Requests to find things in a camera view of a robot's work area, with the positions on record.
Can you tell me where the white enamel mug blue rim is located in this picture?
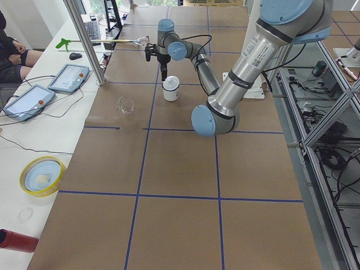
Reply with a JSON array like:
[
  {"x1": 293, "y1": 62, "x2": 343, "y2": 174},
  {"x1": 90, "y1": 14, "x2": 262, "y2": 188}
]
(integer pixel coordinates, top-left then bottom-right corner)
[{"x1": 162, "y1": 82, "x2": 179, "y2": 102}]

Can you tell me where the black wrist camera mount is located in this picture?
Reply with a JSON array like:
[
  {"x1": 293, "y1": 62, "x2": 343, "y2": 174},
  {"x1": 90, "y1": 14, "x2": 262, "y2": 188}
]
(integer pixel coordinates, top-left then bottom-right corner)
[{"x1": 145, "y1": 43, "x2": 158, "y2": 62}]

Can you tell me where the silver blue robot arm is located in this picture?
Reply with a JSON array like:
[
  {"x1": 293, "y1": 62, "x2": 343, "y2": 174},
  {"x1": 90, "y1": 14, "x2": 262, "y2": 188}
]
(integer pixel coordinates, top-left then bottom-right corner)
[{"x1": 155, "y1": 1, "x2": 333, "y2": 137}]

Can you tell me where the black keyboard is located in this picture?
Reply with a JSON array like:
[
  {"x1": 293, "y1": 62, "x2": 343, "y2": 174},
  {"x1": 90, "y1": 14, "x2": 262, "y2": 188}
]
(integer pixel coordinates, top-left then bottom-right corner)
[{"x1": 83, "y1": 21, "x2": 101, "y2": 40}]

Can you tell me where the black computer mouse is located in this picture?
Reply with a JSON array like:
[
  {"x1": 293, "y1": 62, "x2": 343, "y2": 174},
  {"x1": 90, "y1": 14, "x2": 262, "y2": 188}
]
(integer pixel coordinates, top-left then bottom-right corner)
[{"x1": 69, "y1": 52, "x2": 82, "y2": 60}]

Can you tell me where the red cylinder bottle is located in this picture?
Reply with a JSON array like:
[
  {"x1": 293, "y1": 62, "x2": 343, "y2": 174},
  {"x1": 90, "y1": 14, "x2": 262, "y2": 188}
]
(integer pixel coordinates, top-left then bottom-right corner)
[{"x1": 1, "y1": 229, "x2": 39, "y2": 253}]

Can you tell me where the seated person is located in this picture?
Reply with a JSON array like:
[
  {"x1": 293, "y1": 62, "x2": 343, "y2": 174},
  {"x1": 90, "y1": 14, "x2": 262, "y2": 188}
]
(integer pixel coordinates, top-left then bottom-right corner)
[{"x1": 1, "y1": 12, "x2": 43, "y2": 83}]

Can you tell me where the clear glass funnel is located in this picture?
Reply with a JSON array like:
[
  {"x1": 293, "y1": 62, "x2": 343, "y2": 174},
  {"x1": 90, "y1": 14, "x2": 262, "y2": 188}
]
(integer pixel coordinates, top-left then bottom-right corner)
[{"x1": 116, "y1": 96, "x2": 134, "y2": 114}]

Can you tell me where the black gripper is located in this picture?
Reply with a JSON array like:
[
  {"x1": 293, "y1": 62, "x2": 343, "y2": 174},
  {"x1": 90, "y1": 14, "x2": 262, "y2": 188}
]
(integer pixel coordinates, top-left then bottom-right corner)
[{"x1": 157, "y1": 52, "x2": 170, "y2": 81}]

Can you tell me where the brown paper table cover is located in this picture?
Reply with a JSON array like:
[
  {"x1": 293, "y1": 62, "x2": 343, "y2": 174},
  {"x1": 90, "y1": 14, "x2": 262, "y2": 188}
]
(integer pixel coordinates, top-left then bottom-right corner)
[{"x1": 26, "y1": 6, "x2": 324, "y2": 270}]

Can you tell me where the white ceramic lid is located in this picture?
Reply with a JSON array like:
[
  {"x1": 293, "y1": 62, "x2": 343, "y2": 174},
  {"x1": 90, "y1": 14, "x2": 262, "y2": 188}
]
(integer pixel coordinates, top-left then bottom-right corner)
[{"x1": 163, "y1": 75, "x2": 179, "y2": 92}]

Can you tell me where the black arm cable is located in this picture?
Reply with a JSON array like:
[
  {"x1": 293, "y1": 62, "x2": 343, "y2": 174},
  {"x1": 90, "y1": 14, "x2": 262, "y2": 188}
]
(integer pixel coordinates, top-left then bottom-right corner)
[{"x1": 178, "y1": 34, "x2": 307, "y2": 74}]

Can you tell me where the far teach pendant tablet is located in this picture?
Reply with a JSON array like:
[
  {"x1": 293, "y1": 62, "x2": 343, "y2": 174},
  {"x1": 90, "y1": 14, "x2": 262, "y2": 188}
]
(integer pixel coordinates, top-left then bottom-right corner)
[{"x1": 47, "y1": 64, "x2": 89, "y2": 93}]

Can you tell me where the green handled reacher grabber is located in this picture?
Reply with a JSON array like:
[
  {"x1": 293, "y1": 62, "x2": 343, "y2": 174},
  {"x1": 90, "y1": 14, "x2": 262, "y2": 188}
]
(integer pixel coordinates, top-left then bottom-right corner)
[{"x1": 55, "y1": 35, "x2": 150, "y2": 52}]

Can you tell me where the teach pendant tablet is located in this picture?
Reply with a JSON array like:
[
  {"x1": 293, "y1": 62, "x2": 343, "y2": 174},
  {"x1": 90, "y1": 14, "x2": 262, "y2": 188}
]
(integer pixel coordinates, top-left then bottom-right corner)
[
  {"x1": 47, "y1": 64, "x2": 89, "y2": 93},
  {"x1": 3, "y1": 84, "x2": 55, "y2": 121}
]

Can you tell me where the near teach pendant tablet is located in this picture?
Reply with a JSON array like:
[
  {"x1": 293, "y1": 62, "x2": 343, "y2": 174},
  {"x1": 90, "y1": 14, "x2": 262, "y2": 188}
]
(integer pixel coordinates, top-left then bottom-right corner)
[{"x1": 3, "y1": 84, "x2": 55, "y2": 121}]

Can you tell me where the yellow rimmed bowl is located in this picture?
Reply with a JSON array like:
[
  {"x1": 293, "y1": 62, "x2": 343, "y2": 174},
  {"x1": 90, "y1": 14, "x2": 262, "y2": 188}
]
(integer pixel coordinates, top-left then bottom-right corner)
[{"x1": 19, "y1": 156, "x2": 67, "y2": 197}]

